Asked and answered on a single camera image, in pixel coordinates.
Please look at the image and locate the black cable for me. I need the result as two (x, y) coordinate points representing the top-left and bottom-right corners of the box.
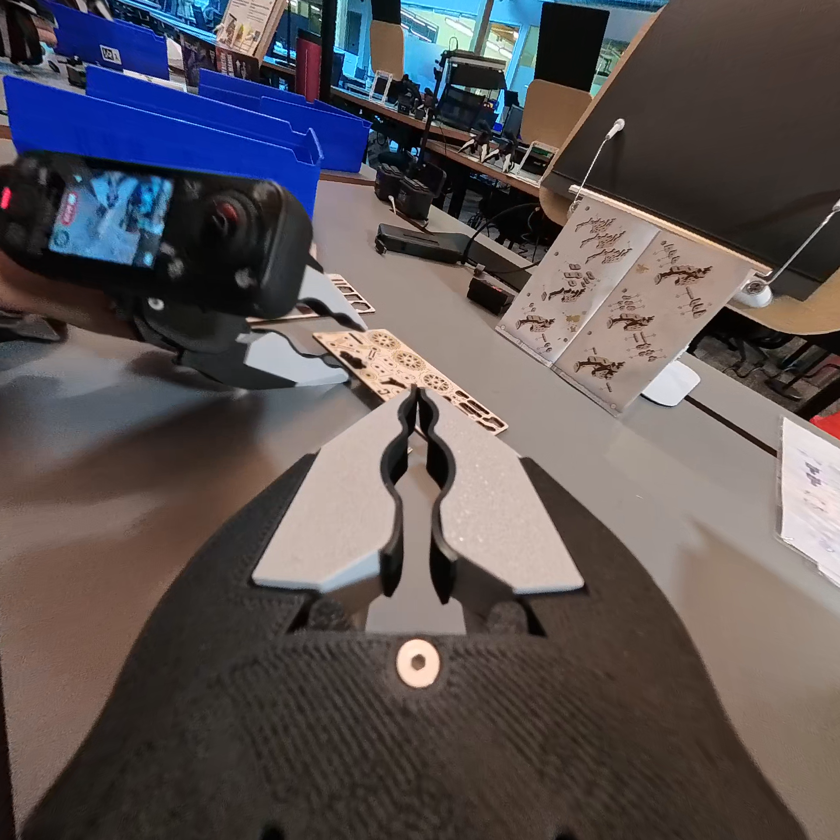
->
(459, 202), (546, 266)

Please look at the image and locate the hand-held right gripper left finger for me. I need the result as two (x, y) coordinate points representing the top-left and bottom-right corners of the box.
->
(252, 386), (421, 636)

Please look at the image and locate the black divider panel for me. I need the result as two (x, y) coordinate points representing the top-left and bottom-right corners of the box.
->
(542, 0), (611, 93)

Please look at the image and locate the printed paper sheet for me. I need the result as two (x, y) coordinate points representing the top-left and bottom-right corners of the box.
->
(774, 416), (840, 589)

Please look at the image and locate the dark printed box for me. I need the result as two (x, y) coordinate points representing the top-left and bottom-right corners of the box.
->
(178, 33), (263, 93)

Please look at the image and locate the black power brick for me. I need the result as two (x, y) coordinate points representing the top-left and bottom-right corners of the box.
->
(374, 223), (464, 265)

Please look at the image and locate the long wooden table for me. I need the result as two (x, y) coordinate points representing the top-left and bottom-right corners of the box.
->
(331, 85), (559, 198)

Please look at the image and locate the assembly instruction sheet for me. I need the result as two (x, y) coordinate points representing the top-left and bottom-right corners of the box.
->
(497, 197), (756, 417)

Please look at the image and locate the person's left hand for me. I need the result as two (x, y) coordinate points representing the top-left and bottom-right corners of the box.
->
(0, 255), (140, 342)

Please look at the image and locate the leaning display card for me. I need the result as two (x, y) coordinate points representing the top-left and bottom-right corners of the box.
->
(215, 0), (287, 61)

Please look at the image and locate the black laptop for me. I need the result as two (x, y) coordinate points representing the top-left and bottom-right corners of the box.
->
(436, 85), (488, 132)

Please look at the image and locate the wooden puzzle sheet with gears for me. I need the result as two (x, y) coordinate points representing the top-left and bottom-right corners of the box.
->
(313, 328), (509, 436)

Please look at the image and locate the blue storage bin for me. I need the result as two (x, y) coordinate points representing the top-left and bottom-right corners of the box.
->
(3, 74), (324, 198)
(85, 63), (309, 155)
(197, 67), (373, 173)
(45, 0), (172, 82)

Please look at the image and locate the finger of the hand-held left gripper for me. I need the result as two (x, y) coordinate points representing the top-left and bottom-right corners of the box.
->
(239, 328), (351, 391)
(295, 259), (370, 332)

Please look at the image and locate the black battery charger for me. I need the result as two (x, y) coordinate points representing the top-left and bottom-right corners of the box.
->
(374, 152), (448, 221)

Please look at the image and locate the small black box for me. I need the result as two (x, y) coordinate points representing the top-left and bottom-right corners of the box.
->
(466, 276), (517, 315)

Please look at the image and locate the assembly instruction booklet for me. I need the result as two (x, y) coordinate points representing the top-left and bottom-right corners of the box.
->
(495, 118), (840, 421)

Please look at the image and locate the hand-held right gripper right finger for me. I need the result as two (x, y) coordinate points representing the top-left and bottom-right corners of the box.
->
(419, 387), (585, 636)

